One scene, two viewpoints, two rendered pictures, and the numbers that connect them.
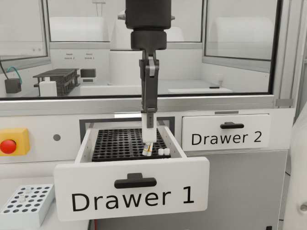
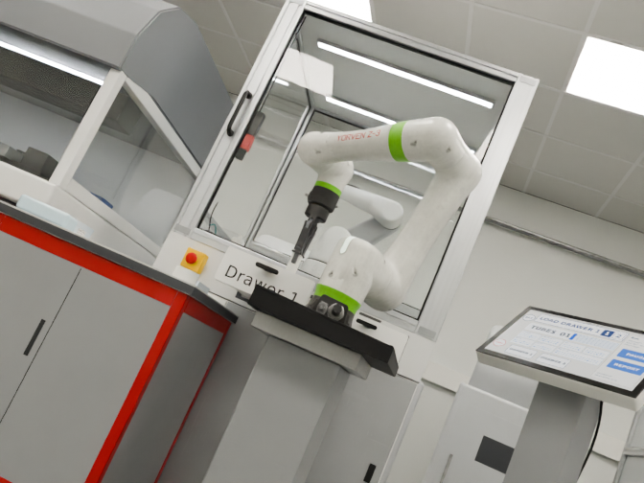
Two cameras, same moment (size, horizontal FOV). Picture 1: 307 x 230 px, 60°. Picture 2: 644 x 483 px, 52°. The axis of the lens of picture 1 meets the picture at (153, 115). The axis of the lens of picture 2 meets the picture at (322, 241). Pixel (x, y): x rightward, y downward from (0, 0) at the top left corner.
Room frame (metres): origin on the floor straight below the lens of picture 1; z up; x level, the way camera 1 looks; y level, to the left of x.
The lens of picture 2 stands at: (-1.41, -0.65, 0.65)
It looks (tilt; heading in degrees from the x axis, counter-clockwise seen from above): 12 degrees up; 17
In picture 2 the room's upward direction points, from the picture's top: 24 degrees clockwise
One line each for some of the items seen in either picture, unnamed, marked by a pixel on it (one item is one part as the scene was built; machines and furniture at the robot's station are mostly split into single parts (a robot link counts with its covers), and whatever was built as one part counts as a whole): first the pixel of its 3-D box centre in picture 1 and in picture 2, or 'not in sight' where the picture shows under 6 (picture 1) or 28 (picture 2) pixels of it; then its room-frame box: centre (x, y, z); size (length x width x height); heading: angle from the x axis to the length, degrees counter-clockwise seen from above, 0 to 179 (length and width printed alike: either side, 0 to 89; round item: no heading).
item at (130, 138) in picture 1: (130, 152); not in sight; (0.66, 0.06, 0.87); 0.22 x 0.18 x 0.06; 7
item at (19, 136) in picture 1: (13, 142); (194, 261); (0.72, 0.40, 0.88); 0.07 x 0.05 x 0.07; 97
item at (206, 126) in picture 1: (226, 132); (362, 333); (0.82, -0.24, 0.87); 0.29 x 0.02 x 0.11; 97
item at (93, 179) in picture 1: (134, 188); (264, 280); (0.46, 0.04, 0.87); 0.29 x 0.02 x 0.11; 97
